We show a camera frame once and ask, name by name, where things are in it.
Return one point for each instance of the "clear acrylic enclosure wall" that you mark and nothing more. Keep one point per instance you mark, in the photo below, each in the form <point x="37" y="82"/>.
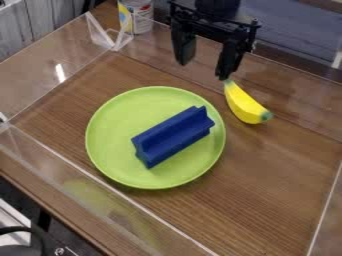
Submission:
<point x="54" y="84"/>

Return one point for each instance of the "green round plate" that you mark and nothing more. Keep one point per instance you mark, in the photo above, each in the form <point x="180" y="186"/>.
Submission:
<point x="127" y="115"/>

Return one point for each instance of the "yellow toy banana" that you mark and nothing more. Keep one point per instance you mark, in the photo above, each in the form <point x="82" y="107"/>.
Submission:
<point x="246" y="108"/>

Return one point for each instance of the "blue block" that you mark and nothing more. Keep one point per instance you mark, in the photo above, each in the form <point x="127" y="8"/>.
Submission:
<point x="167" y="138"/>

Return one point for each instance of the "white yellow can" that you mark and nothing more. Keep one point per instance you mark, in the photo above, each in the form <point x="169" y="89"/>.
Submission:
<point x="135" y="15"/>

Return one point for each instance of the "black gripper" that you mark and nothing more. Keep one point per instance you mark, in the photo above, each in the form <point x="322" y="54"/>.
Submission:
<point x="214" y="19"/>

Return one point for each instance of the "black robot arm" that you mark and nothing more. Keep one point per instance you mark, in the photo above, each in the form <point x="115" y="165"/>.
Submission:
<point x="217" y="20"/>

